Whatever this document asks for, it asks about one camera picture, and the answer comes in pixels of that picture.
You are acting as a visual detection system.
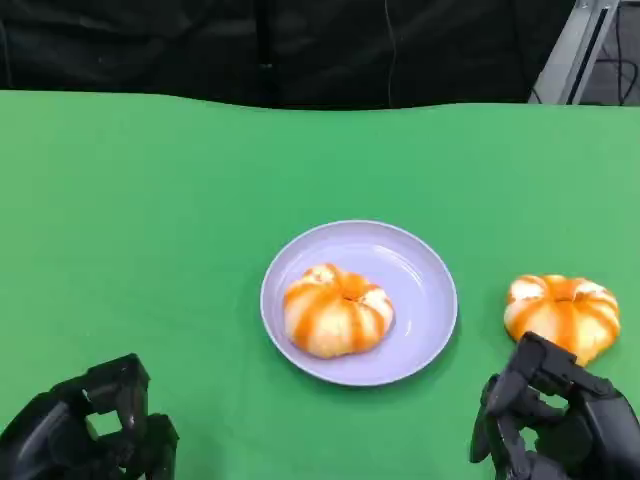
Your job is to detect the thin hanging cord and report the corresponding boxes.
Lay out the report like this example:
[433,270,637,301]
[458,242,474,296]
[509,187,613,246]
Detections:
[384,0,398,108]

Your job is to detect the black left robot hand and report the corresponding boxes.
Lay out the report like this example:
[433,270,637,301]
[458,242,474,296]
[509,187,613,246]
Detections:
[0,353,180,480]

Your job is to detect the black fabric curtain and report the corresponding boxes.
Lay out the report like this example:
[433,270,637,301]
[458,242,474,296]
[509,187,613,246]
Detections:
[0,0,577,111]

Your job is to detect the orange white toy bread roll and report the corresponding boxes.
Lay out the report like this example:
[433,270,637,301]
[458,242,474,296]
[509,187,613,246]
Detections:
[282,263,397,360]
[503,273,622,368]

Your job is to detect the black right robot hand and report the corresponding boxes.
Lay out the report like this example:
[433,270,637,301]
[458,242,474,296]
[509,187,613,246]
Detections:
[469,331,640,480]

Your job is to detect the lilac plate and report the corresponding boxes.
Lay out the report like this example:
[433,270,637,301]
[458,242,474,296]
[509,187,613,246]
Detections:
[259,219,459,388]

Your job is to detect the grey metal frame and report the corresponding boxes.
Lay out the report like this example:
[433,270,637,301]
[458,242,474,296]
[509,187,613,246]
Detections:
[528,0,626,105]

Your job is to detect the black looped cable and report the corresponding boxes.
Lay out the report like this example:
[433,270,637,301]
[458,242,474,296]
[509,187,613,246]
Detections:
[597,49,640,106]

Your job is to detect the green table cloth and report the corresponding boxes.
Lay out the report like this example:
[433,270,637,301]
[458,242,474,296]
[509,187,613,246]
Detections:
[0,89,640,480]

